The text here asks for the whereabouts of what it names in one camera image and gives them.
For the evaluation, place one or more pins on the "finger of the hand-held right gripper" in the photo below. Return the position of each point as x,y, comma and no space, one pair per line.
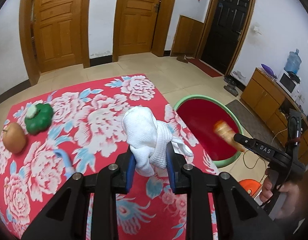
256,146

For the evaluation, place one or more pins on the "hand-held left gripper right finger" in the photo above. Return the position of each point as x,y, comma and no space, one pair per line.
171,170

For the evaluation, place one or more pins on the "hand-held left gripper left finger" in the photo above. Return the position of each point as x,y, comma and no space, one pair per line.
130,172

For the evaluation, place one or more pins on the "white knitted cloth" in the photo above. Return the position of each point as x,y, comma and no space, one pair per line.
144,132

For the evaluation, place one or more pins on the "red basin with green rim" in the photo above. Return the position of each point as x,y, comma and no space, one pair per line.
206,125

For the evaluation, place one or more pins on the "person's right hand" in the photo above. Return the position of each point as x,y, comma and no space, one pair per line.
293,197

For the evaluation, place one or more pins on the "grey floor mat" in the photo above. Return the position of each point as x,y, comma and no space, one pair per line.
253,122

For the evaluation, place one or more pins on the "orange plastic stool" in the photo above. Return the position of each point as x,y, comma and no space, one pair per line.
250,185

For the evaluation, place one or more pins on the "wooden sideboard cabinet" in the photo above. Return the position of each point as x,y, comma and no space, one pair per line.
261,95

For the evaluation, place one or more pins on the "red floral tablecloth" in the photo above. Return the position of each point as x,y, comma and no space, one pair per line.
99,120

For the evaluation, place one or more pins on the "grey slipper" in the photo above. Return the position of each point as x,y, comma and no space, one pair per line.
231,90

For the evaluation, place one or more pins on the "light blue tube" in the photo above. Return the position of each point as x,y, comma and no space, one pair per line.
66,160

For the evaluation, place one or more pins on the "white microwave oven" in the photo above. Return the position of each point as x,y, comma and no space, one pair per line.
287,83

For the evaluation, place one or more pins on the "dark shoe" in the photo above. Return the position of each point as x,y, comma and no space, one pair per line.
230,80

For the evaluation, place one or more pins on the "purple bag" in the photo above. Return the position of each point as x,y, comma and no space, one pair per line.
266,68

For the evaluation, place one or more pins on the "dark cloth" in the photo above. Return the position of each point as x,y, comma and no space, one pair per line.
293,76

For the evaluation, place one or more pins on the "blue water dispenser bottle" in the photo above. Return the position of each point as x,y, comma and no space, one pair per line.
292,61

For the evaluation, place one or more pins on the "red doormat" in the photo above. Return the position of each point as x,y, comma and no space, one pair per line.
206,67

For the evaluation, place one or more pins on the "green toy bell pepper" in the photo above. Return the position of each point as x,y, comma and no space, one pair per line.
40,121

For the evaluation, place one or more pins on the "brown shoe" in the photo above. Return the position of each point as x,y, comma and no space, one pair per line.
182,59

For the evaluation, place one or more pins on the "black entrance door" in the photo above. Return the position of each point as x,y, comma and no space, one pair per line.
226,30

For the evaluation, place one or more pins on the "brown apple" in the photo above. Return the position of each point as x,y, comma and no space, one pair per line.
15,137

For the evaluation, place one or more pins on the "wooden panel door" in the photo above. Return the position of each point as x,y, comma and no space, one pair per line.
56,25
137,17

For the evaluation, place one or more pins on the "white wall switch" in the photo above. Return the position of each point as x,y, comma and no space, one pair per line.
257,29

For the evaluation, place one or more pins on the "low wooden wall cabinet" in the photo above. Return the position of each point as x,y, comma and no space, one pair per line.
186,37

